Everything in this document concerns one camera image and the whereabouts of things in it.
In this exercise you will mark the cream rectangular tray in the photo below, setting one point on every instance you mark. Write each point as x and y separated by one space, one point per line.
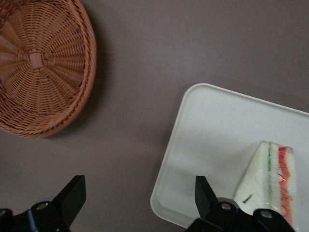
212 120

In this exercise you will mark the round brown wicker basket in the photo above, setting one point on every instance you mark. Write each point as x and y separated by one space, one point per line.
36 67

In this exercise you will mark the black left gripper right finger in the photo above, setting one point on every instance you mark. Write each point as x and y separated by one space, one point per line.
217 217

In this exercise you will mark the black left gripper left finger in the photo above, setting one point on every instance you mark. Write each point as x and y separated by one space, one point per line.
70 198

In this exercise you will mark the triangle sandwich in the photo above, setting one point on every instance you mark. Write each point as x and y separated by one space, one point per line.
260 181

